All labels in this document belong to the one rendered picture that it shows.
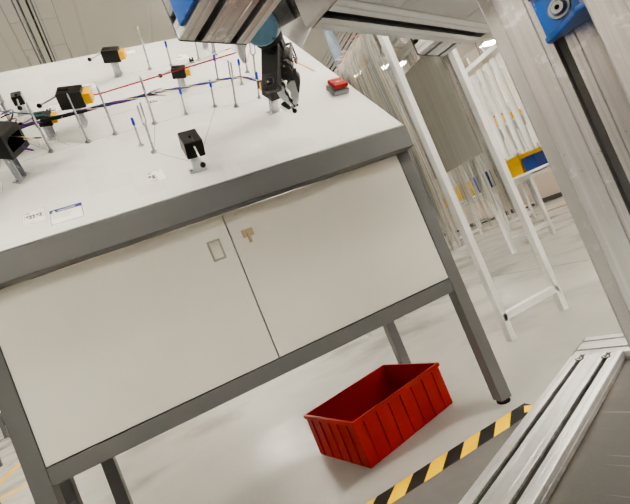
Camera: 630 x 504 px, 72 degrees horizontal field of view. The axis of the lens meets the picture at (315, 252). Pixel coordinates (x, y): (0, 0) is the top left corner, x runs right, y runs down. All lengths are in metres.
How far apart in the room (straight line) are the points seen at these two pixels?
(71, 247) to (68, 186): 0.21
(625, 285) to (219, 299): 0.86
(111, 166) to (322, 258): 0.61
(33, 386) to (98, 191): 0.47
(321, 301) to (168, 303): 0.39
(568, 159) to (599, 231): 0.07
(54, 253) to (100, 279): 0.11
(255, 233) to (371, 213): 0.34
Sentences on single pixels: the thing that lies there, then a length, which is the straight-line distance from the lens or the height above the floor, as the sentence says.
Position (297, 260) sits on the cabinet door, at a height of 0.61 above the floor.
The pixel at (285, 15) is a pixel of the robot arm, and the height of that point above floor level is 1.09.
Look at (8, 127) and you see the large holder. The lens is 1.28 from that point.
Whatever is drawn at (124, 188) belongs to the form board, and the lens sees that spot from 1.20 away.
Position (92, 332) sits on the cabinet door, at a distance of 1.13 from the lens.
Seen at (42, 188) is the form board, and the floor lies 1.02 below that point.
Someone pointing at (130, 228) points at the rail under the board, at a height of 0.83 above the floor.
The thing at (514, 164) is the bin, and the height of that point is 0.77.
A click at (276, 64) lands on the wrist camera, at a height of 1.08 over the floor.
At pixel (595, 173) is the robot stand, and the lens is 0.47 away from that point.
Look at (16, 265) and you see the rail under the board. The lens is 1.13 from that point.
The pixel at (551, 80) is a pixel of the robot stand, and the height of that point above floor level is 0.65.
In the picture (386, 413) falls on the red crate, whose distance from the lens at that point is 1.38.
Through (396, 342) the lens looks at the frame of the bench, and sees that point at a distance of 1.87.
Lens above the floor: 0.57
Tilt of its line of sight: 2 degrees up
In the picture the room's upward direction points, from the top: 22 degrees counter-clockwise
